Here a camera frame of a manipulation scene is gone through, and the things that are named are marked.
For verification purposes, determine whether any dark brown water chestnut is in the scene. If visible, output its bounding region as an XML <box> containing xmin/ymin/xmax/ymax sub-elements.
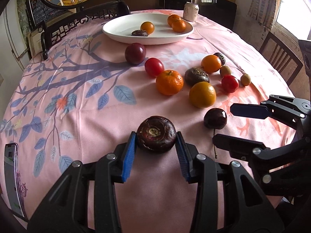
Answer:
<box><xmin>136</xmin><ymin>116</ymin><xmax>176</xmax><ymax>154</ymax></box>

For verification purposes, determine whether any tan longan fruit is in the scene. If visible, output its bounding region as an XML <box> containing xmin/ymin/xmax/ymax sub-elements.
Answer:
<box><xmin>240</xmin><ymin>74</ymin><xmax>252</xmax><ymax>86</ymax></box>
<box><xmin>219</xmin><ymin>65</ymin><xmax>232</xmax><ymax>77</ymax></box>

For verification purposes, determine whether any dark cherry with stem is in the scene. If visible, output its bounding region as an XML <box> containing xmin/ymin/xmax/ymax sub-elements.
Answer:
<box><xmin>203</xmin><ymin>107</ymin><xmax>228</xmax><ymax>159</ymax></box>

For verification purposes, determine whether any red cherry tomato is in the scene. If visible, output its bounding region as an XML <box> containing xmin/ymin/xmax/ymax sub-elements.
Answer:
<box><xmin>144</xmin><ymin>58</ymin><xmax>164</xmax><ymax>78</ymax></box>
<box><xmin>221</xmin><ymin>75</ymin><xmax>239</xmax><ymax>93</ymax></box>

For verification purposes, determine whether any yellow-orange round fruit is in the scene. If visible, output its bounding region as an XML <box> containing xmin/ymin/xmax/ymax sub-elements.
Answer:
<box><xmin>189</xmin><ymin>82</ymin><xmax>216</xmax><ymax>108</ymax></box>

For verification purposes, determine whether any orange mandarin with stem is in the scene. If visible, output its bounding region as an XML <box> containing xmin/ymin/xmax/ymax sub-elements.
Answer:
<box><xmin>155</xmin><ymin>70</ymin><xmax>184</xmax><ymax>96</ymax></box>

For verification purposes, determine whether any dark red plum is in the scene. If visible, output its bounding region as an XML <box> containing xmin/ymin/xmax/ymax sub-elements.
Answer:
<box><xmin>124</xmin><ymin>43</ymin><xmax>146</xmax><ymax>65</ymax></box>

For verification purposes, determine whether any wooden chair at right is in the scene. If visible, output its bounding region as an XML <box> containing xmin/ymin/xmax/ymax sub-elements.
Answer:
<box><xmin>259</xmin><ymin>32</ymin><xmax>303</xmax><ymax>86</ymax></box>

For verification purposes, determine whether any orange kumquat on table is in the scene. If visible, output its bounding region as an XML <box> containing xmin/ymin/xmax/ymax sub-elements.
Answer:
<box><xmin>201</xmin><ymin>55</ymin><xmax>222</xmax><ymax>74</ymax></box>

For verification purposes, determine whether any pink floral tablecloth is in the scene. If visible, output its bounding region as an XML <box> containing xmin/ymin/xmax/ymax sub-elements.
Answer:
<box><xmin>1</xmin><ymin>16</ymin><xmax>292</xmax><ymax>232</ymax></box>

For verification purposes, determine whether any mandarin in plate front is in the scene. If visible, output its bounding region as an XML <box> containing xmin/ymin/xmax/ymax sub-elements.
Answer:
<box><xmin>171</xmin><ymin>19</ymin><xmax>187</xmax><ymax>33</ymax></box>

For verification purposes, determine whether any mandarin in plate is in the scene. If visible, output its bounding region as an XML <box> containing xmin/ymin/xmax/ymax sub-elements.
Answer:
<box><xmin>167</xmin><ymin>14</ymin><xmax>181</xmax><ymax>27</ymax></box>
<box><xmin>171</xmin><ymin>19</ymin><xmax>187</xmax><ymax>33</ymax></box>

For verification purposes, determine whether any water chestnut in plate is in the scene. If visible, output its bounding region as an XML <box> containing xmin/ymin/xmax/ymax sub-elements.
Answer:
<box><xmin>131</xmin><ymin>30</ymin><xmax>149</xmax><ymax>37</ymax></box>

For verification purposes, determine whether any pale pink drink can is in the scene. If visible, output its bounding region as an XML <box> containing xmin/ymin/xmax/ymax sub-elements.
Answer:
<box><xmin>182</xmin><ymin>2</ymin><xmax>199</xmax><ymax>22</ymax></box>

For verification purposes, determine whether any smartphone on table edge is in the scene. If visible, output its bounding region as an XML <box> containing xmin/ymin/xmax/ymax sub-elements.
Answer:
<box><xmin>4</xmin><ymin>143</ymin><xmax>26</xmax><ymax>219</ymax></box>

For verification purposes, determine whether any white oval plate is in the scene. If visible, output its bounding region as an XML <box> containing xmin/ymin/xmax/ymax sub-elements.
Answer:
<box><xmin>102</xmin><ymin>13</ymin><xmax>194</xmax><ymax>45</ymax></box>

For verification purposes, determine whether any mandarin in plate rear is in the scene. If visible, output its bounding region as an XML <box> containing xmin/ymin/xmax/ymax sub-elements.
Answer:
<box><xmin>167</xmin><ymin>14</ymin><xmax>181</xmax><ymax>27</ymax></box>

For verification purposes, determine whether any small orange in plate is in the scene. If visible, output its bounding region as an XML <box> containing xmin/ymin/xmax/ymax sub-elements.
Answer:
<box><xmin>140</xmin><ymin>22</ymin><xmax>155</xmax><ymax>35</ymax></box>

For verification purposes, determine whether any dark carved wooden chair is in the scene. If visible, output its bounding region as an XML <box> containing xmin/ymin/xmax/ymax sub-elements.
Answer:
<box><xmin>38</xmin><ymin>1</ymin><xmax>131</xmax><ymax>60</ymax></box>

